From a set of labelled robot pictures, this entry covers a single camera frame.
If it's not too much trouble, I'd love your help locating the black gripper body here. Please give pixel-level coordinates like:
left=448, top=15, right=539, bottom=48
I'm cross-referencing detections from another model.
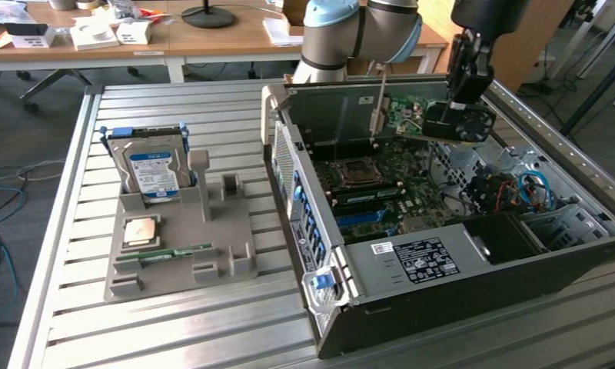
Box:
left=449, top=0, right=532, bottom=35

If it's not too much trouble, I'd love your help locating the graphics card with black cooler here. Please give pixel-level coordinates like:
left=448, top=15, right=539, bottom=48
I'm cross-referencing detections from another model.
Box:
left=368, top=61, right=497, bottom=146

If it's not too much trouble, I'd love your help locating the wooden cabinet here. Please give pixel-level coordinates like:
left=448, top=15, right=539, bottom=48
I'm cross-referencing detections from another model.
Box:
left=424, top=0, right=577, bottom=93

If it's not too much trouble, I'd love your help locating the green motherboard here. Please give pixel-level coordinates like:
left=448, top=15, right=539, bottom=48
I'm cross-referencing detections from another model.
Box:
left=306, top=138, right=476, bottom=238

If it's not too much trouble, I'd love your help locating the CPU socket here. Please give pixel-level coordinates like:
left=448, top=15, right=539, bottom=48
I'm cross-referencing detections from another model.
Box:
left=332, top=157, right=388, bottom=190

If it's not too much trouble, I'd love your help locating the brown cardboard box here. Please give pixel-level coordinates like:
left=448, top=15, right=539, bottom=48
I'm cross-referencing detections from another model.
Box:
left=281, top=0, right=308, bottom=27

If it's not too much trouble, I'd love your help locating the white paper stack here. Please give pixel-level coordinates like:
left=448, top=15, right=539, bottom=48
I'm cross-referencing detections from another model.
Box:
left=262, top=17, right=304, bottom=48

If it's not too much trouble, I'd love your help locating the dark installed RAM stick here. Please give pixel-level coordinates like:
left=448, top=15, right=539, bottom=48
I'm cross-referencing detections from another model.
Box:
left=330, top=187, right=407, bottom=206

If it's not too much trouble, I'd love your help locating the blue expansion slot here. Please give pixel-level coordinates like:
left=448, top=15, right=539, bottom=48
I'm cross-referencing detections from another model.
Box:
left=334, top=213, right=390, bottom=228

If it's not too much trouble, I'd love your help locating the light wooden desk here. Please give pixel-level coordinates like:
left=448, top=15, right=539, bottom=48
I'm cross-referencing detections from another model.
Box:
left=0, top=0, right=170, bottom=84
left=165, top=0, right=449, bottom=84

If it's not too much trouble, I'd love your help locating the black round lamp base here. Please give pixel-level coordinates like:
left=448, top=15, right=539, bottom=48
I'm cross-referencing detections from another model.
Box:
left=180, top=0, right=236, bottom=29

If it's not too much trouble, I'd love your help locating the grey power supply unit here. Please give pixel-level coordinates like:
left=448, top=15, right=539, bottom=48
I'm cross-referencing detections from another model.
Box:
left=342, top=224, right=493, bottom=298

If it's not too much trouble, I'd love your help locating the open black PC case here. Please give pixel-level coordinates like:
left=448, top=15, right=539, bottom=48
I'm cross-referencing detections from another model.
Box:
left=258, top=71, right=615, bottom=361

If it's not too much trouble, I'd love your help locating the blue case latch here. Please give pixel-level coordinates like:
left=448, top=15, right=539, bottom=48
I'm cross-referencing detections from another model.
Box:
left=309, top=271, right=338, bottom=292

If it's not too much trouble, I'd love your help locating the small white labelled box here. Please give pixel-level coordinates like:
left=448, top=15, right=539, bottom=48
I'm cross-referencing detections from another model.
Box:
left=115, top=21, right=153, bottom=45

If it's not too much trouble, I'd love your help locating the hard disk with blue rails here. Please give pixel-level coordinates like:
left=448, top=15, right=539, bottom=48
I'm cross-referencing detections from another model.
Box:
left=99, top=121, right=193, bottom=204

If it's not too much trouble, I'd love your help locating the grey plastic parts rack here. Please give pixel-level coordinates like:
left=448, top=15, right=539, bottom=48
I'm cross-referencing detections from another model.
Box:
left=103, top=149, right=260, bottom=303

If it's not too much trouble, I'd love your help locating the white box with tape roll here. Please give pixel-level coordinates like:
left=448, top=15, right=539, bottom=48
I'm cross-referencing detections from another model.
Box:
left=69, top=17, right=119, bottom=52

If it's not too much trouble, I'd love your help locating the green RAM stick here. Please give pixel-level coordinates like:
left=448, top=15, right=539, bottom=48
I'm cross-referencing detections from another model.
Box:
left=114, top=242, right=218, bottom=267

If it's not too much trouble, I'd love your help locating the CPU chip with metal lid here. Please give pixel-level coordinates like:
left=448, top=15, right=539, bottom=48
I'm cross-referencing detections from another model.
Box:
left=122, top=217, right=161, bottom=246

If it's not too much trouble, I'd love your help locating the black chair base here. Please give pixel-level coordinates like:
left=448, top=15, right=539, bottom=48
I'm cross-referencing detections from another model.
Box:
left=18, top=68, right=94, bottom=113

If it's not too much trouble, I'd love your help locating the white box with black top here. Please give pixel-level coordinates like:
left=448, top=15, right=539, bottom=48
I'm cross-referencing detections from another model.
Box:
left=3, top=22, right=57, bottom=49

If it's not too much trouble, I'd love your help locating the clear plastic bag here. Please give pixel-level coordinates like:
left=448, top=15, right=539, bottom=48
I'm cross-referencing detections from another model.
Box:
left=0, top=0, right=34, bottom=24

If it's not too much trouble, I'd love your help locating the dark slanted metal post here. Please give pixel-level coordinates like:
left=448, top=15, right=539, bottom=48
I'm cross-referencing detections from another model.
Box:
left=560, top=15, right=615, bottom=136

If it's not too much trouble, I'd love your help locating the blue data wire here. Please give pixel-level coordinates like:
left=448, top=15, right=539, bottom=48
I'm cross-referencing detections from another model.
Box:
left=516, top=170, right=557, bottom=213

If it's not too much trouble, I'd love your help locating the white floor cable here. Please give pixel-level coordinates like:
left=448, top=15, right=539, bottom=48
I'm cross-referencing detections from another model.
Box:
left=0, top=158, right=66, bottom=182

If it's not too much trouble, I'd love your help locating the blue floor cable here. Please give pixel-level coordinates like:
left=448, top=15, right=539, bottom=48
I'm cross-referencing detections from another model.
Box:
left=0, top=168, right=27, bottom=330

